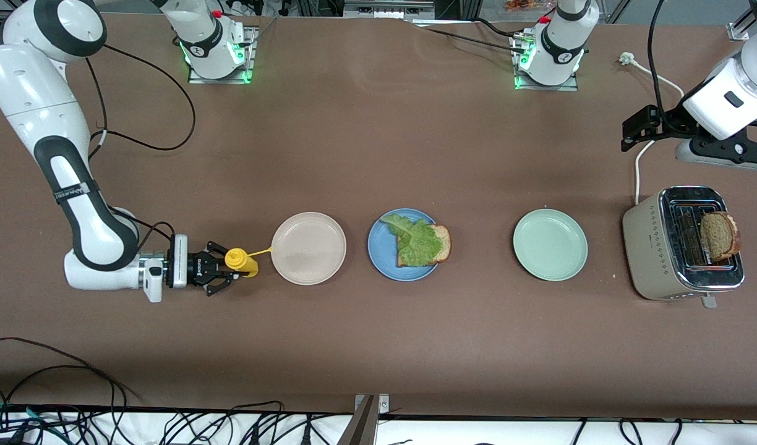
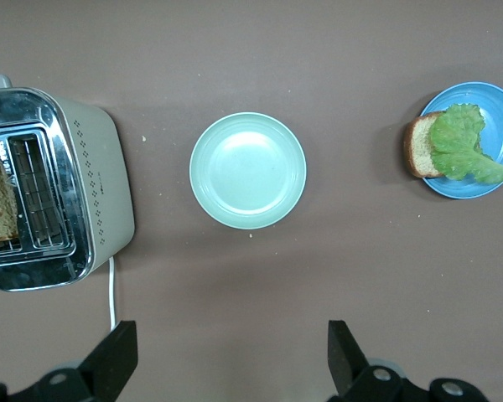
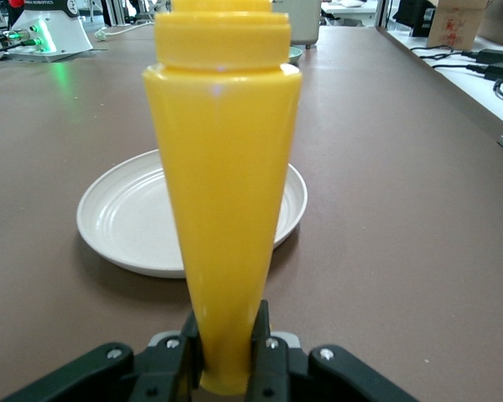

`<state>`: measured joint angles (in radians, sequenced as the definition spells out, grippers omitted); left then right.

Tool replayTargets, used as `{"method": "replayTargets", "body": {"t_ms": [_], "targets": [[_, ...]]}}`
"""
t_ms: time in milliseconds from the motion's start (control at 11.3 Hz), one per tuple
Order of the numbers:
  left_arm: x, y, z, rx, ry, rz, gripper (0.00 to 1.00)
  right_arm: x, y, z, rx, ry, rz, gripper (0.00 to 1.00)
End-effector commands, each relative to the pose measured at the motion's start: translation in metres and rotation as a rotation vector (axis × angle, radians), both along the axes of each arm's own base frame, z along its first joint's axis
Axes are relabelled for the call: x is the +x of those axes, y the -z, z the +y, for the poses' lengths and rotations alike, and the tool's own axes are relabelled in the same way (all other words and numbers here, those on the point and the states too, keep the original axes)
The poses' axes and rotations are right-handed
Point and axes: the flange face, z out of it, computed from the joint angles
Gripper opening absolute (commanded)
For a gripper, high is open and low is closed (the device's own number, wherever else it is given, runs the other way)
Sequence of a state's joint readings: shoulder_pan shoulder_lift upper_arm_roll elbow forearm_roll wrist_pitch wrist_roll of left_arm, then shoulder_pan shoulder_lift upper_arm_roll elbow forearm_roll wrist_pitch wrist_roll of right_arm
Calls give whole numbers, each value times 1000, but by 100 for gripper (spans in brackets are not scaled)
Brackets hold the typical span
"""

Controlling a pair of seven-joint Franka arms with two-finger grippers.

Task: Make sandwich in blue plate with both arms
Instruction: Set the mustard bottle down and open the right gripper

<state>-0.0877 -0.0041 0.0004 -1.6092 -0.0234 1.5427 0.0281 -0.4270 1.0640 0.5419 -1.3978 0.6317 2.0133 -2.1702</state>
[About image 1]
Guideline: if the yellow squeeze bottle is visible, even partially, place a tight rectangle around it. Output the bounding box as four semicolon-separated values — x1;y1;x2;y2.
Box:
224;247;273;279

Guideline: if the brown bread slice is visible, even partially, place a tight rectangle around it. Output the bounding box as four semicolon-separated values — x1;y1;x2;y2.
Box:
396;224;452;268
700;211;742;262

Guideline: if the green lettuce leaf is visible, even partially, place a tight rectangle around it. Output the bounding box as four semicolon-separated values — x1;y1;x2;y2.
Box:
380;213;444;268

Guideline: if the beige plate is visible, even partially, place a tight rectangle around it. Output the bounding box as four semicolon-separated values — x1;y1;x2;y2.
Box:
270;211;348;286

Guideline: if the light green plate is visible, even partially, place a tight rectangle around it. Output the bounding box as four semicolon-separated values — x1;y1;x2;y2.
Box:
513;208;589;282

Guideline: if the blue plate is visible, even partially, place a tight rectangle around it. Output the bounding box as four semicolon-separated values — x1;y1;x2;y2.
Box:
367;208;442;282

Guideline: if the beige chrome two-slot toaster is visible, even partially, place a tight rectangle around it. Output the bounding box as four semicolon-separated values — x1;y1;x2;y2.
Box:
622;185;745;308

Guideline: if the black cable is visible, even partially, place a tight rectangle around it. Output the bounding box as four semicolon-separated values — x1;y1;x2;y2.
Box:
648;0;688;124
0;365;118;427
109;207;176;251
85;43;197;161
425;17;528;55
0;337;129;433

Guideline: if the white toaster power cable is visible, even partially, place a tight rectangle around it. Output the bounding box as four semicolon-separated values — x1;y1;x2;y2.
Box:
619;52;685;206

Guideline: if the aluminium extrusion camera post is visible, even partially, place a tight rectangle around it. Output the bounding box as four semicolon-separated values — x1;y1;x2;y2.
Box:
336;393;390;445

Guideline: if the teal cable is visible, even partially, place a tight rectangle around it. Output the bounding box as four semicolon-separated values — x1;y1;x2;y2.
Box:
0;403;67;436

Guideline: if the aluminium frame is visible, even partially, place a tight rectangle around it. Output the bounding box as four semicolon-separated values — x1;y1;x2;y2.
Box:
343;0;436;19

